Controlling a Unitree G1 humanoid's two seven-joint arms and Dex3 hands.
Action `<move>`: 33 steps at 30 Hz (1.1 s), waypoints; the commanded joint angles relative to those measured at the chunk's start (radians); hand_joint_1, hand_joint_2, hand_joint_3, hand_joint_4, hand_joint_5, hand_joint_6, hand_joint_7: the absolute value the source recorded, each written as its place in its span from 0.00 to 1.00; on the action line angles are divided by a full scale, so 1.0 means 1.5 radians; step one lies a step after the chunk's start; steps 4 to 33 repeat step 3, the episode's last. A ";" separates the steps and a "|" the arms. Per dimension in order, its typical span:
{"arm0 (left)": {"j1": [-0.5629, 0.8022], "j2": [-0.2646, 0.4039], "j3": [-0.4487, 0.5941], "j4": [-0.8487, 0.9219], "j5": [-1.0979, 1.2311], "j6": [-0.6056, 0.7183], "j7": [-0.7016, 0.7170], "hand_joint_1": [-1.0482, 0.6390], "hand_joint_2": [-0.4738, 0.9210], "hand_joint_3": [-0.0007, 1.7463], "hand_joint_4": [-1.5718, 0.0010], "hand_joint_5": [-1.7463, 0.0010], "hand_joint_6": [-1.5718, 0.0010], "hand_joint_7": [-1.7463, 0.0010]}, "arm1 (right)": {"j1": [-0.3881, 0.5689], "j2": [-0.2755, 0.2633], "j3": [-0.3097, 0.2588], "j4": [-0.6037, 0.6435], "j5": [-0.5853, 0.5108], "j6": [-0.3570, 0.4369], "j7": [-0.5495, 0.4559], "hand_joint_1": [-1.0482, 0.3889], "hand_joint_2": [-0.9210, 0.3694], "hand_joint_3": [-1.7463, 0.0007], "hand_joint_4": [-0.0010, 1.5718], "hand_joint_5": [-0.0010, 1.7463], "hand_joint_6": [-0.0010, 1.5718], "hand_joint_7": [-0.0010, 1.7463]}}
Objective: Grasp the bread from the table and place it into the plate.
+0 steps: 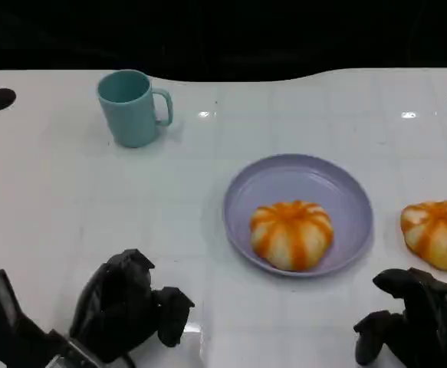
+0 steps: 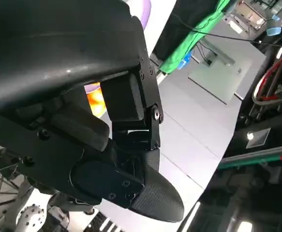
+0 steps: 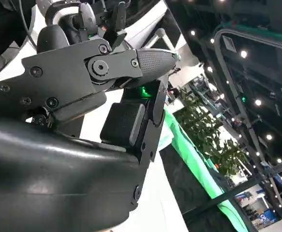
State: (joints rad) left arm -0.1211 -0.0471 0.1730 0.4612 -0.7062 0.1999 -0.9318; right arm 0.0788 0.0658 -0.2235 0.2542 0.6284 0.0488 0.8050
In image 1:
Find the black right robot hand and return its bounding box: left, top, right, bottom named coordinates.
left=353, top=268, right=447, bottom=368

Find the pale green mug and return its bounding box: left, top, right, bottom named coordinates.
left=97, top=69, right=175, bottom=149

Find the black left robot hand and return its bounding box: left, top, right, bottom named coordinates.
left=68, top=248, right=196, bottom=363

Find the orange and white bread roll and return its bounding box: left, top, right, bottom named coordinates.
left=250, top=199, right=335, bottom=272
left=400, top=199, right=447, bottom=273

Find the lilac plate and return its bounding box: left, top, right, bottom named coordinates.
left=222, top=153, right=374, bottom=278

